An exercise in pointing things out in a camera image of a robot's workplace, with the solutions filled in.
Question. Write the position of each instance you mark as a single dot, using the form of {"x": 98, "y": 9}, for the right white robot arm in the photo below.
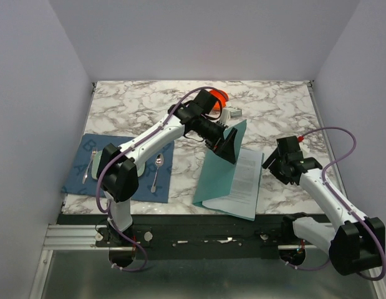
{"x": 354, "y": 242}

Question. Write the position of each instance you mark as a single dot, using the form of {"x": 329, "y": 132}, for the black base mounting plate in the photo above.
{"x": 171, "y": 237}

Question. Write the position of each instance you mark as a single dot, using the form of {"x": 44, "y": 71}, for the teal file folder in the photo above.
{"x": 217, "y": 175}

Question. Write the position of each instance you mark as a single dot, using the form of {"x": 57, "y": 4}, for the orange plastic bowl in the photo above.
{"x": 222, "y": 99}

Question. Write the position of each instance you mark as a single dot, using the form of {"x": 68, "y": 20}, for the pale green divided plate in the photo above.
{"x": 96, "y": 162}

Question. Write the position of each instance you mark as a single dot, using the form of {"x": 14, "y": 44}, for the aluminium extrusion rail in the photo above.
{"x": 64, "y": 238}

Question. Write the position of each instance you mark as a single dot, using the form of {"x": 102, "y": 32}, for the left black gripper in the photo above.
{"x": 222, "y": 147}

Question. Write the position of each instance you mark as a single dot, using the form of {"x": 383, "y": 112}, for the silver metal spoon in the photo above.
{"x": 159, "y": 161}

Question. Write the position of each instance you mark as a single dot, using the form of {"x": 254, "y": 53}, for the printed white paper sheets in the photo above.
{"x": 243, "y": 198}

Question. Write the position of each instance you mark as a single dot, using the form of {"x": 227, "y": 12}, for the blue lettered placemat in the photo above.
{"x": 74, "y": 184}

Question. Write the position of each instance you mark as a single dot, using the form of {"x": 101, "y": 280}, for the silver metal fork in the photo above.
{"x": 86, "y": 174}

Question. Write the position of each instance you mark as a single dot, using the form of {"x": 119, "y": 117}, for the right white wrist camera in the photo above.
{"x": 305, "y": 149}

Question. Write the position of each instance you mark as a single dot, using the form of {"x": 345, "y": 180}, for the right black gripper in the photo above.
{"x": 273, "y": 166}

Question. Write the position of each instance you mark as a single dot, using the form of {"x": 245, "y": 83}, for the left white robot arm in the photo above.
{"x": 117, "y": 174}

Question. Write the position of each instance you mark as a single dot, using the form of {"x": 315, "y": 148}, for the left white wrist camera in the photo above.
{"x": 229, "y": 113}

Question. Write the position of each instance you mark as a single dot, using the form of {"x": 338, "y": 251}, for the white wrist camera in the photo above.
{"x": 305, "y": 149}
{"x": 229, "y": 113}

